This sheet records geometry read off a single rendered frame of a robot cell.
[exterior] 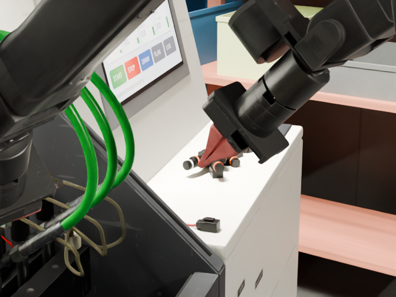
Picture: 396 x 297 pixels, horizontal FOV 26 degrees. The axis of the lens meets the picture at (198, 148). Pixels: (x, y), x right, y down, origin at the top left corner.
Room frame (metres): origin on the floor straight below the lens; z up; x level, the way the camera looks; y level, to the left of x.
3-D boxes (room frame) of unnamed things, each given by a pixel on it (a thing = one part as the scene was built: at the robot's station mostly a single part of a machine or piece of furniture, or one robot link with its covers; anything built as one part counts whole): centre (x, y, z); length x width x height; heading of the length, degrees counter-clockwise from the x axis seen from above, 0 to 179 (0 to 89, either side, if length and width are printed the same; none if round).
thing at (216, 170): (1.66, -0.05, 1.01); 0.23 x 0.11 x 0.06; 163
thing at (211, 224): (1.33, 0.02, 0.99); 0.12 x 0.02 x 0.02; 71
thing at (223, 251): (1.62, -0.04, 0.96); 0.70 x 0.22 x 0.03; 163
